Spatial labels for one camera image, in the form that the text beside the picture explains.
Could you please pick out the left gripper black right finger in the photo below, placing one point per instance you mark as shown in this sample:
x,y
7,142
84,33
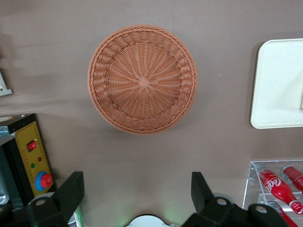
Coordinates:
x,y
208,210

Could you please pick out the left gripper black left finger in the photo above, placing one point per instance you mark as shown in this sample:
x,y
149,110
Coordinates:
x,y
61,203

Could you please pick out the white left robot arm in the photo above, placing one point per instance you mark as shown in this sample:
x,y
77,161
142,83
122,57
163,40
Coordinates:
x,y
149,222

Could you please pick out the grey snack tray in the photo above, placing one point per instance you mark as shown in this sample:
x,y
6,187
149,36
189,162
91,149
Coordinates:
x,y
4,91

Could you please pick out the cream rectangular tray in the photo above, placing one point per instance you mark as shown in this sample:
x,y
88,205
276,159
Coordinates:
x,y
277,85

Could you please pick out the shallow round brown wicker basket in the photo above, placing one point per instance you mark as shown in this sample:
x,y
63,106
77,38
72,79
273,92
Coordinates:
x,y
142,80

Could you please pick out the silver cylinder with green light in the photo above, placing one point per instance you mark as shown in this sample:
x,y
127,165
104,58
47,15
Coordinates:
x,y
76,214

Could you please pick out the clear acrylic bottle rack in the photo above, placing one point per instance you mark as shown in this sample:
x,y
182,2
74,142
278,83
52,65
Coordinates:
x,y
252,170

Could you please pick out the black food warmer machine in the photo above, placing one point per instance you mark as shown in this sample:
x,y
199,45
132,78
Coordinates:
x,y
26,142

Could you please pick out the red cola bottle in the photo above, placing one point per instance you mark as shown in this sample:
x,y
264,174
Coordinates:
x,y
277,189
294,176
287,218

